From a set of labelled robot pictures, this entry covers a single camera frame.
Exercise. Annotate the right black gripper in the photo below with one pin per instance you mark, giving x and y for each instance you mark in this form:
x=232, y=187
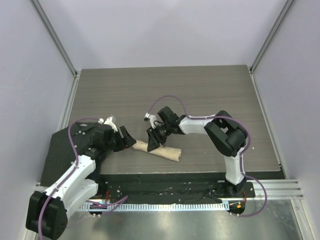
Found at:
x=154, y=140

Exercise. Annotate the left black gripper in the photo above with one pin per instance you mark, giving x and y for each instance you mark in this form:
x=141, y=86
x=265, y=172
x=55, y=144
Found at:
x=128, y=141

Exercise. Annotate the beige cloth napkin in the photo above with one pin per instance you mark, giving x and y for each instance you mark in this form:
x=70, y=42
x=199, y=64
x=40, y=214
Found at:
x=169, y=153

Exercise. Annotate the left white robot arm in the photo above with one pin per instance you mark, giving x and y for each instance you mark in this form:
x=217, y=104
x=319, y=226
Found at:
x=49, y=211

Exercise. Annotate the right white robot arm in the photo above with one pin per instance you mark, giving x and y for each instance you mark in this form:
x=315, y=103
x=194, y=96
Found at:
x=226, y=134

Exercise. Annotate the dark striped button shirt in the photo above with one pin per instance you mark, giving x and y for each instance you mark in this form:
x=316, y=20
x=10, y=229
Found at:
x=60, y=154

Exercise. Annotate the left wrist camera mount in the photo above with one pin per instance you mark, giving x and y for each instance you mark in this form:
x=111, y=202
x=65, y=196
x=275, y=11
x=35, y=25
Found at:
x=110, y=121

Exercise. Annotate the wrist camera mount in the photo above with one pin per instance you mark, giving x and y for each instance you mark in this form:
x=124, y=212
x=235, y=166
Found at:
x=152, y=119
x=110, y=121

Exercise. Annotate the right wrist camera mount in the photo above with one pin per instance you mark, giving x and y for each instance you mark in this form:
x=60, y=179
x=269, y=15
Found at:
x=152, y=119

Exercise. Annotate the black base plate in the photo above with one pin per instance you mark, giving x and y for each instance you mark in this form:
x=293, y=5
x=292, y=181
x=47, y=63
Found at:
x=170, y=188

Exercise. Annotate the white slotted cable duct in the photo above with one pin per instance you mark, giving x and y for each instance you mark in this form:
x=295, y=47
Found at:
x=224, y=206

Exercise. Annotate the aluminium front rail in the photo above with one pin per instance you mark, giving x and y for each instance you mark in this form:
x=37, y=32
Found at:
x=279, y=189

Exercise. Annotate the left aluminium frame post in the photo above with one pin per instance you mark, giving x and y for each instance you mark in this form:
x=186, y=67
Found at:
x=53, y=35

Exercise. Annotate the aluminium frame post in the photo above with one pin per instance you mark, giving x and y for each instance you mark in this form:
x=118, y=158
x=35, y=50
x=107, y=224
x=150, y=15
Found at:
x=285, y=10
x=53, y=35

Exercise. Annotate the right aluminium frame post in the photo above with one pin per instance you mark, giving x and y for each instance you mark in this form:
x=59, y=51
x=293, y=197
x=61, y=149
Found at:
x=285, y=10

